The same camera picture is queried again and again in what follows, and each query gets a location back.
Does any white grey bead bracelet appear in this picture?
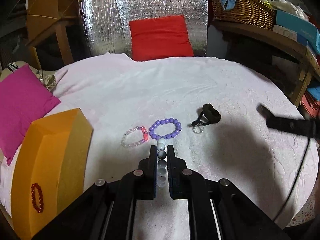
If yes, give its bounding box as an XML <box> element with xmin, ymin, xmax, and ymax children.
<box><xmin>156</xmin><ymin>138</ymin><xmax>168</xmax><ymax>188</ymax></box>

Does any pink clear bead bracelet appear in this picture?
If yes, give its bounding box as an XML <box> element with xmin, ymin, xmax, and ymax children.
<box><xmin>120</xmin><ymin>126</ymin><xmax>150</xmax><ymax>149</ymax></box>

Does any purple bead bracelet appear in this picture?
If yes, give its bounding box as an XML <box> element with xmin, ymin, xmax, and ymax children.
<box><xmin>148</xmin><ymin>117</ymin><xmax>182</xmax><ymax>141</ymax></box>

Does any black strap keychain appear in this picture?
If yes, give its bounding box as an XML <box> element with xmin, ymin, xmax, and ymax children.
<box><xmin>191</xmin><ymin>103</ymin><xmax>222</xmax><ymax>134</ymax></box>

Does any red bead bracelet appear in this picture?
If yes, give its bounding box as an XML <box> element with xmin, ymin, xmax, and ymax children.
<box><xmin>30</xmin><ymin>182</ymin><xmax>45</xmax><ymax>214</ymax></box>

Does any wooden shelf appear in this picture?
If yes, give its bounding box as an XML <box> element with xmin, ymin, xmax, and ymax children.
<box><xmin>212</xmin><ymin>20</ymin><xmax>319</xmax><ymax>107</ymax></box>

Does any orange cardboard box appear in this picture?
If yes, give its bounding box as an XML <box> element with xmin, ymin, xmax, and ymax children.
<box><xmin>11</xmin><ymin>108</ymin><xmax>93</xmax><ymax>239</ymax></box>

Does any teal cardboard box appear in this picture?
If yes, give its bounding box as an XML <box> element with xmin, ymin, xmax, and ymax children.
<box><xmin>276</xmin><ymin>10</ymin><xmax>319</xmax><ymax>55</ymax></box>

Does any wicker basket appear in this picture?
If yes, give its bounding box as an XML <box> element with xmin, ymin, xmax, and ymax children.
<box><xmin>211</xmin><ymin>0</ymin><xmax>276</xmax><ymax>30</ymax></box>

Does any patterned grey cloth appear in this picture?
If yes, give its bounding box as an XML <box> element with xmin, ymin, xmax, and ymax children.
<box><xmin>7</xmin><ymin>61</ymin><xmax>56</xmax><ymax>92</ymax></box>

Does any red pillow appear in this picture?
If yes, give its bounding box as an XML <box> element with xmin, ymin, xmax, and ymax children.
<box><xmin>129</xmin><ymin>15</ymin><xmax>194</xmax><ymax>61</ymax></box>

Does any magenta pillow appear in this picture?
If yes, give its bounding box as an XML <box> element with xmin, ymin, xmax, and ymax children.
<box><xmin>0</xmin><ymin>64</ymin><xmax>61</xmax><ymax>165</ymax></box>

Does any silver foil insulation sheet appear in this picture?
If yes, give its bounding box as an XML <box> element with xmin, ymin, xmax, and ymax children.
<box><xmin>79</xmin><ymin>0</ymin><xmax>208</xmax><ymax>56</ymax></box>

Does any wooden chair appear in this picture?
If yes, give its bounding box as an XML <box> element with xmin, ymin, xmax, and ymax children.
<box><xmin>27</xmin><ymin>0</ymin><xmax>85</xmax><ymax>70</ymax></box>

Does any black cable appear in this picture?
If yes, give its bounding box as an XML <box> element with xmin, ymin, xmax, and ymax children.
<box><xmin>272</xmin><ymin>134</ymin><xmax>313</xmax><ymax>223</ymax></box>

